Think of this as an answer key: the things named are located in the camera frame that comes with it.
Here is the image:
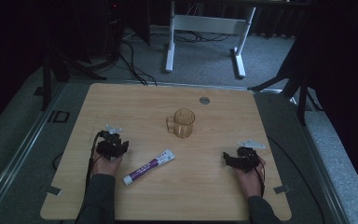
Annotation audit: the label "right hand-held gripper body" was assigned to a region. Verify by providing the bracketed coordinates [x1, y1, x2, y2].
[236, 138, 267, 175]

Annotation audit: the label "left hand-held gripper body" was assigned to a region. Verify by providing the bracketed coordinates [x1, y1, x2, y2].
[94, 123, 126, 161]

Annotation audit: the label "white and purple toothpaste tube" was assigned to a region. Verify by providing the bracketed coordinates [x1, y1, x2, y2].
[122, 148, 177, 187]

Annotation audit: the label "clear glass mug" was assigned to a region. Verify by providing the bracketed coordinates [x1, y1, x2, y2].
[166, 107, 197, 139]

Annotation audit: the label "person's left hand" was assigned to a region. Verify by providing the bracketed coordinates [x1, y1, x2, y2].
[90, 148, 123, 178]

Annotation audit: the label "person's right hand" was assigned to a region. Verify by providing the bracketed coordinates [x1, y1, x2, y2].
[231, 156, 267, 199]

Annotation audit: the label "grey tape piece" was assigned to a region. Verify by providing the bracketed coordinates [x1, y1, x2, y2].
[272, 184, 291, 195]
[44, 184, 62, 197]

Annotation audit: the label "black metal stand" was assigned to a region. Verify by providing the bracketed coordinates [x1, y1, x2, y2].
[39, 43, 108, 112]
[247, 55, 324, 127]

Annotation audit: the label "dark computer tower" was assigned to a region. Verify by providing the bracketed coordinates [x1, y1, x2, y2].
[103, 0, 126, 61]

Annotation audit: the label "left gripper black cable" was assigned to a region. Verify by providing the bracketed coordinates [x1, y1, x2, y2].
[85, 130, 105, 191]

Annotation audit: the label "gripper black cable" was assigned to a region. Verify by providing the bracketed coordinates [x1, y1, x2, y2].
[252, 154, 267, 198]
[85, 130, 105, 191]

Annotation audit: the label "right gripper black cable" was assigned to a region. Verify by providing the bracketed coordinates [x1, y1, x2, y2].
[252, 154, 267, 198]

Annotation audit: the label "black cable loop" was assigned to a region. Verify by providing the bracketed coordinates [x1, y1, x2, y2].
[51, 151, 64, 172]

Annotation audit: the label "black rectangular floor bracket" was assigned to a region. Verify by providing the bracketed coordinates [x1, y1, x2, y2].
[47, 109, 71, 124]

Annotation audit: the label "thin black floor cable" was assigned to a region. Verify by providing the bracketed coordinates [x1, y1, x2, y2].
[267, 136, 326, 224]

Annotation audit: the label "metal floor rail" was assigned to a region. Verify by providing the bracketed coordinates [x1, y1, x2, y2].
[290, 94, 352, 224]
[0, 81, 68, 217]

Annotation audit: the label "black floor cables bundle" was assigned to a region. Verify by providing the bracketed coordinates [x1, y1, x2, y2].
[117, 38, 158, 87]

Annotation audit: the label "black cables under desk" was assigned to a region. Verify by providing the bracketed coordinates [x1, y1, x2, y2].
[172, 29, 232, 44]

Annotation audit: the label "white desk frame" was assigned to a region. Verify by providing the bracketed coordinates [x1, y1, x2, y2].
[164, 0, 257, 79]

